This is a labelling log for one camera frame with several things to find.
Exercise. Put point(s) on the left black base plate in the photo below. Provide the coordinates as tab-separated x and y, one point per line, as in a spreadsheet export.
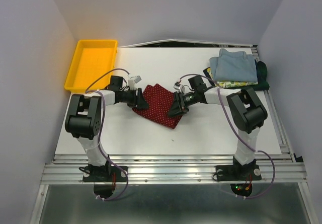
105	181

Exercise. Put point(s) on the red polka dot skirt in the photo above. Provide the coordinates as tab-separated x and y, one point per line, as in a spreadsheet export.
160	101

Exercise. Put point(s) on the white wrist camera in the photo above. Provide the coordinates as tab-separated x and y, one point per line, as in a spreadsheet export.
178	86
133	80

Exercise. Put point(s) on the aluminium rail frame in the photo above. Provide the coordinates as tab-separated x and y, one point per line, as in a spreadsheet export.
170	174

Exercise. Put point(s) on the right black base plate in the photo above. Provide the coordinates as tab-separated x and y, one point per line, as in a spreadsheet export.
241	178

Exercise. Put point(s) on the light blue folded skirt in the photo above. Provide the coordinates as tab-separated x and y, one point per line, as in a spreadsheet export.
233	66

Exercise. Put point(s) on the yellow floral folded skirt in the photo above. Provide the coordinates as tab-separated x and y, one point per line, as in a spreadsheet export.
228	84

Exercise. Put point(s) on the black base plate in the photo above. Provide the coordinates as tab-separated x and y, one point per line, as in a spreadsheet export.
241	178
105	181

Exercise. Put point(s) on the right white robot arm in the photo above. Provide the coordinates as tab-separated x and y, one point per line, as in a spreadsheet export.
243	110

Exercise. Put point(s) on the yellow plastic tray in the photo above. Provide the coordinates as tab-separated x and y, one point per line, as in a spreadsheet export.
92	58

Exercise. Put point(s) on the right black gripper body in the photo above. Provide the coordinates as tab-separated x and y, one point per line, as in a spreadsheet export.
189	98

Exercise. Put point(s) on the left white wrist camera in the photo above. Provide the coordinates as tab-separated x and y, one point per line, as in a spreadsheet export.
133	80

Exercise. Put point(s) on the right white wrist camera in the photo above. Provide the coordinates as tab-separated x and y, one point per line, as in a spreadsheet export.
178	86

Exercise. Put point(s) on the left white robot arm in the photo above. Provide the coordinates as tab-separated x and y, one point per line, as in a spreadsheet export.
84	121

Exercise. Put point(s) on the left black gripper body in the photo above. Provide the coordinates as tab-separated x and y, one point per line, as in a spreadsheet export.
129	97

